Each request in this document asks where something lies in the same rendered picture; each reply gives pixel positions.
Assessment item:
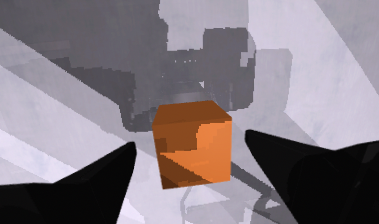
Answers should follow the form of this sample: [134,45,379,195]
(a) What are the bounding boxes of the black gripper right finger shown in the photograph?
[244,130,379,224]

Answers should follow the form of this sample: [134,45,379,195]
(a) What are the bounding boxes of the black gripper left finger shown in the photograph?
[0,142,137,224]

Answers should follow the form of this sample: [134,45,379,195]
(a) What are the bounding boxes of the orange block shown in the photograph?
[152,100,232,190]

